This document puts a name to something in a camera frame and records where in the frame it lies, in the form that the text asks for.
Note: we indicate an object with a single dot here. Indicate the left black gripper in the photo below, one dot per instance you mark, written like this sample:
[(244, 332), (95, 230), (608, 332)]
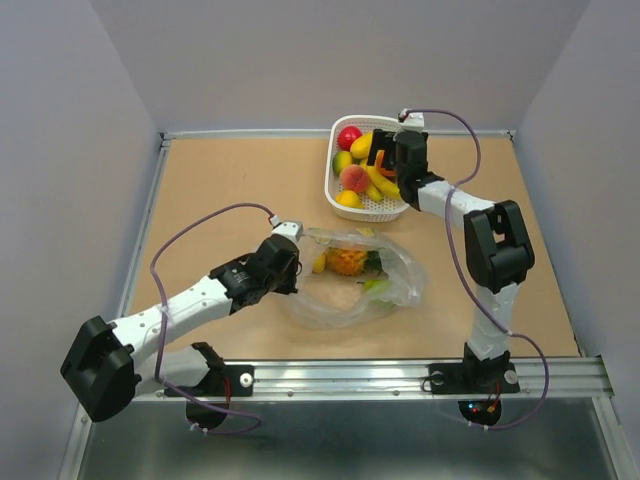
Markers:
[(288, 286)]

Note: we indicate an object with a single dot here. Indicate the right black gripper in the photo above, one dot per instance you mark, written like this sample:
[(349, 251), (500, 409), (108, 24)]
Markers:
[(382, 140)]

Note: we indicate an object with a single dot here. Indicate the orange fruit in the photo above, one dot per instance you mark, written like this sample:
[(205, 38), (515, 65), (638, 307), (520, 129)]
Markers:
[(383, 165)]

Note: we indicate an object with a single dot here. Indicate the pink peach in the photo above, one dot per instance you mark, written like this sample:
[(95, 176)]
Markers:
[(354, 178)]

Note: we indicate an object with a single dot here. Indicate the transparent printed plastic bag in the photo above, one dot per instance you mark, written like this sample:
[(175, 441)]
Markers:
[(331, 301)]

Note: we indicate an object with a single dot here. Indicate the green pear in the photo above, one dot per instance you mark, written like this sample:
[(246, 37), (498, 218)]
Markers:
[(377, 290)]

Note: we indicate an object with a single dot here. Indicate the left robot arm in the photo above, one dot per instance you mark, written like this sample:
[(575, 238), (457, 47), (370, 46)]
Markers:
[(110, 363)]

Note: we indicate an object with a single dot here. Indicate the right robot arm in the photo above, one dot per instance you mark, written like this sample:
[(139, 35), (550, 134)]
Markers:
[(498, 256)]

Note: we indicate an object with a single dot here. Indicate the small yellow fruit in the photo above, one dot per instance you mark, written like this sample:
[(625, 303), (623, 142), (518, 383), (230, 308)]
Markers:
[(319, 264)]

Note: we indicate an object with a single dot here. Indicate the red apple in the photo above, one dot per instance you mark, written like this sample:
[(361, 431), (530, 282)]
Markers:
[(347, 136)]

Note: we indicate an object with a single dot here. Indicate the green yellow mango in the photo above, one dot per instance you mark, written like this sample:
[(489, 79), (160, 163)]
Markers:
[(340, 161)]

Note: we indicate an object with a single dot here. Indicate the yellow banana bunch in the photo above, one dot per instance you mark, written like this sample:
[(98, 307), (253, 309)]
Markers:
[(383, 184)]

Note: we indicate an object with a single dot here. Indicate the yellow lemon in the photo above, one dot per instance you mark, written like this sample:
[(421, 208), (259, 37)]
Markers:
[(349, 199)]

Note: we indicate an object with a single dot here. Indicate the small pineapple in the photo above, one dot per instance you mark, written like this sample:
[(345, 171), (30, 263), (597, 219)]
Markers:
[(353, 263)]

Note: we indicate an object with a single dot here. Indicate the white perforated plastic basket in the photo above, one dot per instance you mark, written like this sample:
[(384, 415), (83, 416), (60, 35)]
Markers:
[(377, 212)]

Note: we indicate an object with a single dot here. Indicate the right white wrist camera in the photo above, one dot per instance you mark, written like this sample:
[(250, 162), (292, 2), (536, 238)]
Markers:
[(410, 121)]

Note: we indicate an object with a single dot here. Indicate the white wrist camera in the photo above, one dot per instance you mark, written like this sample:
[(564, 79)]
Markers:
[(410, 121), (288, 229)]

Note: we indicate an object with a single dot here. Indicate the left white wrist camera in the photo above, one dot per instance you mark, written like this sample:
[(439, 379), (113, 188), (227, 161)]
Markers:
[(288, 229)]

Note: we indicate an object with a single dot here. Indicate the aluminium mounting rail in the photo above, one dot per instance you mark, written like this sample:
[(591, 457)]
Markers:
[(351, 380)]

